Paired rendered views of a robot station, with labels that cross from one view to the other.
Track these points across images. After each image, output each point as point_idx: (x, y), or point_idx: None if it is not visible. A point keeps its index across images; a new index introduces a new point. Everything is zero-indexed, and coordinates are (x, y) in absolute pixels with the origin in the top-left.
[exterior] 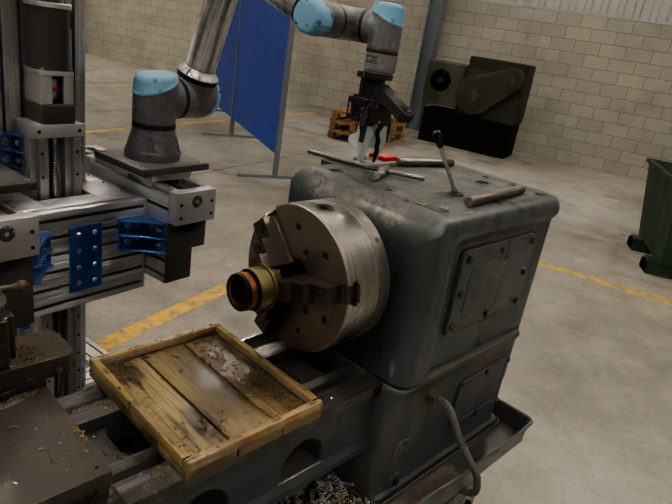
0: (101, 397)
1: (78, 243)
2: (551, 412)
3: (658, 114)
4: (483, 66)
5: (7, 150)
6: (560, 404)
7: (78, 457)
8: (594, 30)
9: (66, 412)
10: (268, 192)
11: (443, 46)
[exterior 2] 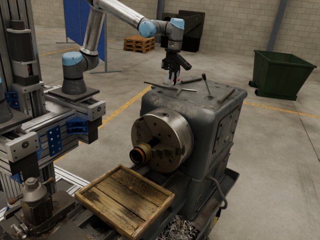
0: (82, 208)
1: (51, 136)
2: (235, 159)
3: (253, 28)
4: (184, 14)
5: (10, 99)
6: (237, 155)
7: None
8: None
9: (80, 228)
10: (105, 79)
11: (166, 6)
